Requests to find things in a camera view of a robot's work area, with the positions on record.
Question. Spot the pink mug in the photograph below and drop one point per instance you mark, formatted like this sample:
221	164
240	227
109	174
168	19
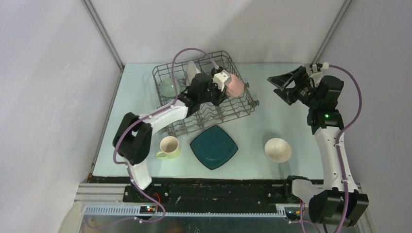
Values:
234	86

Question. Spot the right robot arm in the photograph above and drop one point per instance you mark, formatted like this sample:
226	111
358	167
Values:
339	202

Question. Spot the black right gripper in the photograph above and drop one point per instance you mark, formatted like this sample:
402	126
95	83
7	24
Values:
288	95

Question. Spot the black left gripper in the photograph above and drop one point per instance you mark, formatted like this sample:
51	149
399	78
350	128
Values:
220	94

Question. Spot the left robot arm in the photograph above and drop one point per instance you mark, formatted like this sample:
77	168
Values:
133	138

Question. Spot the grey wire dish rack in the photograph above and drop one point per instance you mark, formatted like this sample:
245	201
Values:
208	114

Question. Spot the green ceramic bowl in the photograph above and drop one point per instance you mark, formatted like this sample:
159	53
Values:
167	88

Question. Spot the left circuit board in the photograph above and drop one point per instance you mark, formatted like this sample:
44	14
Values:
147	209

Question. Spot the grey slotted cable duct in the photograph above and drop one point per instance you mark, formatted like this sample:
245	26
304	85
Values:
133	210

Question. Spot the circuit board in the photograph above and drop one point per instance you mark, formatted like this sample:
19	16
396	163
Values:
147	209
294	215

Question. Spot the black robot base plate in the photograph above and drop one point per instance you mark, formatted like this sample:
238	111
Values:
207	194

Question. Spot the teal square plate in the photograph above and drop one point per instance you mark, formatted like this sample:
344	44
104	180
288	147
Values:
213	147

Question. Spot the yellow-green mug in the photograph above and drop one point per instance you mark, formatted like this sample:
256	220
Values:
169	148

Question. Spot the right circuit board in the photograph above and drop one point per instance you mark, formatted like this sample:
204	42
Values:
294	215

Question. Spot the white ruffled plate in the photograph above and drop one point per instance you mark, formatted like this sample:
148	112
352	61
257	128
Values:
191	71

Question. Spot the white ceramic bowl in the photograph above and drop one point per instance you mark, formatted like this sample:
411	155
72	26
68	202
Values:
278	150

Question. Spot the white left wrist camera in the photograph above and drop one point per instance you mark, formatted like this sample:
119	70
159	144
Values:
222	79

